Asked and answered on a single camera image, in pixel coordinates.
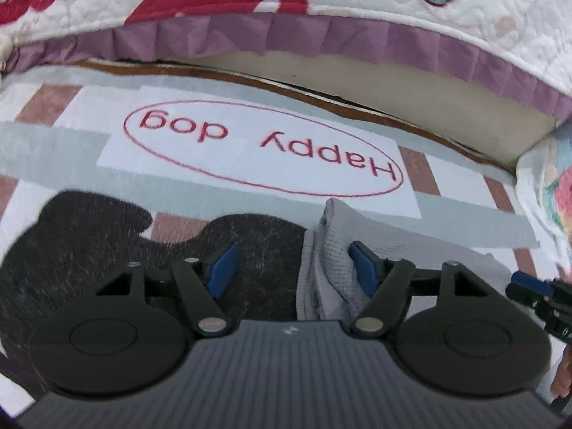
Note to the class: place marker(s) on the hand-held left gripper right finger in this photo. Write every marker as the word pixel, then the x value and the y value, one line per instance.
pixel 364 268

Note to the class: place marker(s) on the round dog print mat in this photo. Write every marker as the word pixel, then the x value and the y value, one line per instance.
pixel 268 152

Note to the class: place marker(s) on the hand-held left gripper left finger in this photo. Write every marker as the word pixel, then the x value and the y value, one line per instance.
pixel 223 268

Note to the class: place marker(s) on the beige bed base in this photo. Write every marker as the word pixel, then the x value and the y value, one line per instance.
pixel 402 94

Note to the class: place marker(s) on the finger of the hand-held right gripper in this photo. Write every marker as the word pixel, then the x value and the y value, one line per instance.
pixel 525 296
pixel 527 280

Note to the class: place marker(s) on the floral quilt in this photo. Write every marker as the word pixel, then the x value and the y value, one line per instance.
pixel 554 187

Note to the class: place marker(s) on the person's right hand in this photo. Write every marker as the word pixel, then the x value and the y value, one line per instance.
pixel 563 377

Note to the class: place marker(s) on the grey garment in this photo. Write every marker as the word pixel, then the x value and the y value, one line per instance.
pixel 330 250

